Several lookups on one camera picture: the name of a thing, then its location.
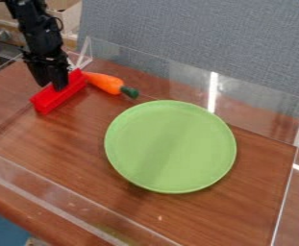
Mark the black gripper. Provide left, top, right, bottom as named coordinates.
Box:
left=21, top=30, right=69, bottom=91

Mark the red plastic block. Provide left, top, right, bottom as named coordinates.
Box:
left=29, top=68, right=85, bottom=114

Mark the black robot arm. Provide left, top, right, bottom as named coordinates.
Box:
left=0, top=0, right=69, bottom=91

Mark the orange toy carrot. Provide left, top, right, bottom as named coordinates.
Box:
left=83, top=72, right=139, bottom=99

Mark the cardboard box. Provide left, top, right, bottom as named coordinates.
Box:
left=0, top=0, right=83, bottom=34

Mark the green round plate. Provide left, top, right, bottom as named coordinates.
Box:
left=104, top=100, right=236, bottom=194

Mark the clear acrylic corner bracket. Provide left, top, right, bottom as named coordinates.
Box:
left=67, top=37, right=92, bottom=71

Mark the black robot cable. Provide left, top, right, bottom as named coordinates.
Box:
left=48, top=15, right=67, bottom=33

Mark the clear acrylic enclosure wall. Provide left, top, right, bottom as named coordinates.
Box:
left=0, top=40, right=299, bottom=246

